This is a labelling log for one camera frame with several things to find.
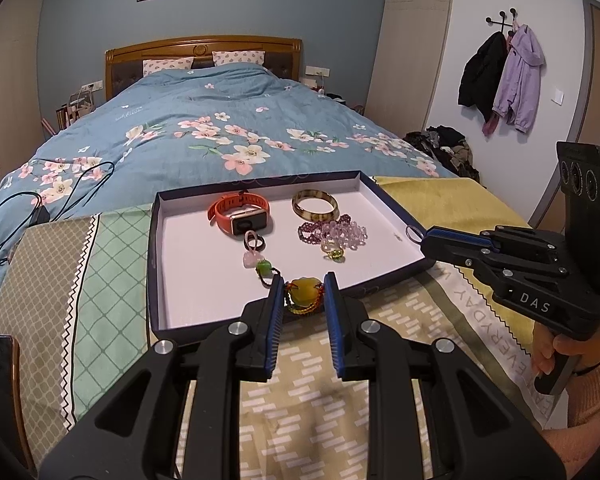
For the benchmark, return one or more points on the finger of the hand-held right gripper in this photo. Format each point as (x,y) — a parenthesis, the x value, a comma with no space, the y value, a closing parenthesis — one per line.
(450,252)
(455,235)

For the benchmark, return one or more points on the black jacket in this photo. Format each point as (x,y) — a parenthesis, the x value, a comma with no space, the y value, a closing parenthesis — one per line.
(480,75)

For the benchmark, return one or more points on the dark blue shallow box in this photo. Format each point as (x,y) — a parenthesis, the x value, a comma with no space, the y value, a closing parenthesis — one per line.
(195,270)

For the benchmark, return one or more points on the white dotted pillow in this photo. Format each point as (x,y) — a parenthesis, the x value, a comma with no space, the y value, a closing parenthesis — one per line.
(240,57)
(167,66)

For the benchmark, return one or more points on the white item on nightstand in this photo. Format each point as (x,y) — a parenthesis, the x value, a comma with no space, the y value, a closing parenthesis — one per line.
(311,84)

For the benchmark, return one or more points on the purple jacket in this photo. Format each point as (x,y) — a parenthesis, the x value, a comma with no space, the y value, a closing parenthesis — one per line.
(522,80)

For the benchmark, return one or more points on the tortoiseshell bangle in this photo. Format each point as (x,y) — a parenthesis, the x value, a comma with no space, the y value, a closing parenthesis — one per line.
(300,210)

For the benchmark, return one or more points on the pile of dark clothes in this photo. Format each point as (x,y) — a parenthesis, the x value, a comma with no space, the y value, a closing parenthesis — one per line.
(445,147)

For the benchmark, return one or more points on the person's right forearm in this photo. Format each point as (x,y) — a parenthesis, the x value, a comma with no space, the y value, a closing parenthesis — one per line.
(595,410)

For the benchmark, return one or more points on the cosmetics on nightstand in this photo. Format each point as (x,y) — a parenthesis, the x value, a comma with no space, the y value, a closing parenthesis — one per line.
(77,107)

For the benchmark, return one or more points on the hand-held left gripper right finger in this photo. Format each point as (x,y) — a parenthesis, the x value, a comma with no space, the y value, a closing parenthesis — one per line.
(334,330)

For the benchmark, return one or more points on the white light switch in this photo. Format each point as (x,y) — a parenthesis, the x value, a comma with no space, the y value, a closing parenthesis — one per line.
(558,96)

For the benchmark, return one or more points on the bed with floral duvet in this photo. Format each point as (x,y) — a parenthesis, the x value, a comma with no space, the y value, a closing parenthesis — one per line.
(180,110)

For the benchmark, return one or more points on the white wall socket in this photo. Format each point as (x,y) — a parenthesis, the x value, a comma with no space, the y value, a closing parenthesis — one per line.
(91,85)
(315,71)

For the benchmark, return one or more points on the wooden headboard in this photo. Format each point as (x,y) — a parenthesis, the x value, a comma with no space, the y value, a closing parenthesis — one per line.
(205,45)

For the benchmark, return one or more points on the wooden furniture edge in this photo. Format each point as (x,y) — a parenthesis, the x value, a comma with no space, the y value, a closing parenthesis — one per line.
(22,400)

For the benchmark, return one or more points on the pink stone pendant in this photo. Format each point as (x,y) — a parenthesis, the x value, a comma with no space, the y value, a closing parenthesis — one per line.
(250,260)

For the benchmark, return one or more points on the black wall coat hooks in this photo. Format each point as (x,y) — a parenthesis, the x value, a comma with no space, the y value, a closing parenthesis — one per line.
(502,16)

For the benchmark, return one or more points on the black wrist band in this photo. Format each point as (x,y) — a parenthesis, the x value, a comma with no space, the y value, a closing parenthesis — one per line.
(597,362)

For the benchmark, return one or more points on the person's right hand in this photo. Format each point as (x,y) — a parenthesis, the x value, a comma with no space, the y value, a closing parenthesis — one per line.
(542,355)

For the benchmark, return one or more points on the orange smart watch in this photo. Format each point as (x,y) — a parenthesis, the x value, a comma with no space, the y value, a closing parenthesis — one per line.
(225,210)

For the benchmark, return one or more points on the wooden door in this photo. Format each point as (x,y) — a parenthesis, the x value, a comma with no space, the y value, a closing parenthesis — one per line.
(597,85)

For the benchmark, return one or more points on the patterned beige green blanket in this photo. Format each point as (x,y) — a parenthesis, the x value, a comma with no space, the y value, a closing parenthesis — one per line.
(120,280)

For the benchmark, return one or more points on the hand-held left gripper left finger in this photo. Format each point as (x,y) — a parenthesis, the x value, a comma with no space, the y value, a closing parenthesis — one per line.
(274,330)

